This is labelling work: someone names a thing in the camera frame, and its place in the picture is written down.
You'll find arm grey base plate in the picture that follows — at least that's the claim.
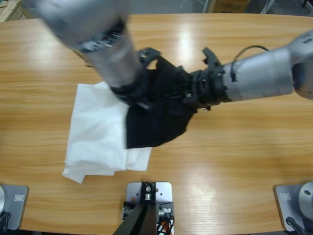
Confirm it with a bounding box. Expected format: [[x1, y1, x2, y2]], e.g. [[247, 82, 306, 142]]
[[0, 185, 29, 231], [273, 181, 313, 232]]

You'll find thick black base cable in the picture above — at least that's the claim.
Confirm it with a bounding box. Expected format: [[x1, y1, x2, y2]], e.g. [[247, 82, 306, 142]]
[[0, 211, 12, 231], [286, 216, 308, 235]]

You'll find white curved tube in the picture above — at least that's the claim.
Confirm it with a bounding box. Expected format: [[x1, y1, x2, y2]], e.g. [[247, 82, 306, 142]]
[[180, 0, 205, 13]]

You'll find wooden pallet stack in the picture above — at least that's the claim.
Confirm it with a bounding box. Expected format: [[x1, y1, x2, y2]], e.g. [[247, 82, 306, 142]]
[[0, 0, 31, 23]]

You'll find orange black cable bundle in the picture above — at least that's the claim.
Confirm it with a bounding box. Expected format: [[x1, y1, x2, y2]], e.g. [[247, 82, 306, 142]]
[[156, 215, 176, 235]]

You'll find dark camera post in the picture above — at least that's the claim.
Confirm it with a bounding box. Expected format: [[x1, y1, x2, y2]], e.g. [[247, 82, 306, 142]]
[[113, 182, 157, 235]]

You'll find white cloth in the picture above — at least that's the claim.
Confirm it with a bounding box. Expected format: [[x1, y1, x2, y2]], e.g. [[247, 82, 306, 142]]
[[61, 82, 154, 184]]

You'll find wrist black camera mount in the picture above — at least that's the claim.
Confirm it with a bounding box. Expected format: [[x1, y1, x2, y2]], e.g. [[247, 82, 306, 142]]
[[201, 47, 223, 71], [138, 47, 162, 71]]

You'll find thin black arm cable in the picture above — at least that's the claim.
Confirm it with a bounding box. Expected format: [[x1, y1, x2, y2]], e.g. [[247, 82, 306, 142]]
[[232, 45, 271, 65]]

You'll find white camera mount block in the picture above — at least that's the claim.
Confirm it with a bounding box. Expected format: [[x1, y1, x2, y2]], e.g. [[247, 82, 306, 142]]
[[121, 181, 176, 235]]

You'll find black polo shirt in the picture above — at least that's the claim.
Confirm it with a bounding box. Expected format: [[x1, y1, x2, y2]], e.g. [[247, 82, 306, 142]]
[[126, 55, 198, 149]]

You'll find brown cardboard box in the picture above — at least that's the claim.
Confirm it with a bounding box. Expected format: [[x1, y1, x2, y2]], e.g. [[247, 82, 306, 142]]
[[210, 0, 251, 13]]

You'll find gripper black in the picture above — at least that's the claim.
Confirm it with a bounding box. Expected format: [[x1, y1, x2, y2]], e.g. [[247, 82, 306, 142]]
[[182, 65, 233, 111], [109, 69, 154, 111]]

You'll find grey metal leg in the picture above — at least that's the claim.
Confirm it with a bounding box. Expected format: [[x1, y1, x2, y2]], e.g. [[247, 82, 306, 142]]
[[201, 0, 216, 13]]

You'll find white metal frame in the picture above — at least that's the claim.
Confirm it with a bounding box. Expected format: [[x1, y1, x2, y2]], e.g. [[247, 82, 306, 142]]
[[259, 0, 275, 15]]

